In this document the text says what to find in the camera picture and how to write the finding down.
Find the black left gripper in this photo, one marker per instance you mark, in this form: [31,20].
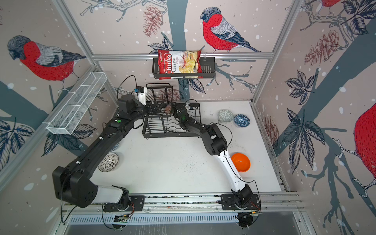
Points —
[147,106]

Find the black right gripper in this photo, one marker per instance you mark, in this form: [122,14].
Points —
[175,107]

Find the orange patterned ceramic bowl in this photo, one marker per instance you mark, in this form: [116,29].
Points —
[167,110]

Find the black wire dish rack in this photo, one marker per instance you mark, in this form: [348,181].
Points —
[163,99]

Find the blue triangle patterned bowl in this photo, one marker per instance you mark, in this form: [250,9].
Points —
[241,121]

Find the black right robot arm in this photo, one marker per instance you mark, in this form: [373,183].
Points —
[216,145]

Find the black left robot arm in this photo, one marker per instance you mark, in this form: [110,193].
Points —
[73,183]

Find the green patterned ceramic bowl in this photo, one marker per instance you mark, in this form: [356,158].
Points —
[225,116]

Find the red cassava chips bag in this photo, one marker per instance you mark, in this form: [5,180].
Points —
[178,62]

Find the white perforated strainer bowl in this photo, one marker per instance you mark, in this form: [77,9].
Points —
[109,162]

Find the orange plastic bowl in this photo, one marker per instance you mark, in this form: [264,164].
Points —
[241,162]

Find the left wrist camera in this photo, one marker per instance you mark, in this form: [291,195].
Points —
[141,94]

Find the black wall shelf basket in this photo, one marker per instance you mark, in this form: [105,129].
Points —
[207,66]

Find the white wire mesh shelf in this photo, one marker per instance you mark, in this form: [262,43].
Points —
[70,115]

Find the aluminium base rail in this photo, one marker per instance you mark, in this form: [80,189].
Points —
[208,202]

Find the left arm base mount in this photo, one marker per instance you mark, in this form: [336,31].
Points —
[126,202]

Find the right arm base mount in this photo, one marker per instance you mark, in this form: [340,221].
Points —
[231,202]

